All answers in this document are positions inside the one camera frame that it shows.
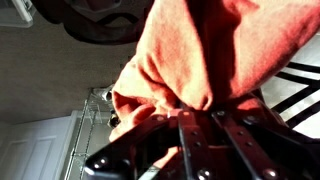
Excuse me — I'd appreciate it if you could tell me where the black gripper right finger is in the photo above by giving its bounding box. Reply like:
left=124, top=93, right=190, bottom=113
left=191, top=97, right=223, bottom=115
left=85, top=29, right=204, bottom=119
left=211, top=109, right=318, bottom=180

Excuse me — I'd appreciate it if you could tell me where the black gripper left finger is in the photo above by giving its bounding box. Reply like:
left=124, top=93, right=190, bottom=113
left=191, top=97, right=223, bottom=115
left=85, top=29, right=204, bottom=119
left=84, top=109, right=215, bottom=180

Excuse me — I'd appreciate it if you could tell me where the red cloth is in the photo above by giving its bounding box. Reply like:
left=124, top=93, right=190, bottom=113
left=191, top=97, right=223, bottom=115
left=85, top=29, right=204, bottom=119
left=109, top=0, right=320, bottom=143

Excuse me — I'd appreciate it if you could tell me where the black metal chair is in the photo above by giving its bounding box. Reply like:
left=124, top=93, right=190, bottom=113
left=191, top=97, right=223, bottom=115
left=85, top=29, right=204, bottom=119
left=259, top=61, right=320, bottom=141

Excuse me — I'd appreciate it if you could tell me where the black shoe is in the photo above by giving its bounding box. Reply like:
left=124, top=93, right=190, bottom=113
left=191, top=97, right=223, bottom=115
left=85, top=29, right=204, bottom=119
left=107, top=112, right=122, bottom=128

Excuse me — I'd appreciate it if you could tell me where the silver grey shoe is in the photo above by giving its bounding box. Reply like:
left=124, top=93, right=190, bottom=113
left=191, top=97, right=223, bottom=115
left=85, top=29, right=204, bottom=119
left=99, top=88, right=114, bottom=102

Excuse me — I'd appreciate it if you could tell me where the black mesh hamper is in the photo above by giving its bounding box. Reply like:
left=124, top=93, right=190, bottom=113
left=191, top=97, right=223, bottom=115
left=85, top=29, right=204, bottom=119
left=31, top=0, right=156, bottom=46

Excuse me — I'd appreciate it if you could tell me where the white door with deadbolt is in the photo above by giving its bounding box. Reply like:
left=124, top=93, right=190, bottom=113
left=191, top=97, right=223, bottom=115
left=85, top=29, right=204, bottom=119
left=0, top=111, right=79, bottom=180

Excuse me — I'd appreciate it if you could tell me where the chrome wire shelf rack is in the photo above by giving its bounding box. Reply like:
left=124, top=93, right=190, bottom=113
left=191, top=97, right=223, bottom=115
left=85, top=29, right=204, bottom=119
left=63, top=84, right=118, bottom=180

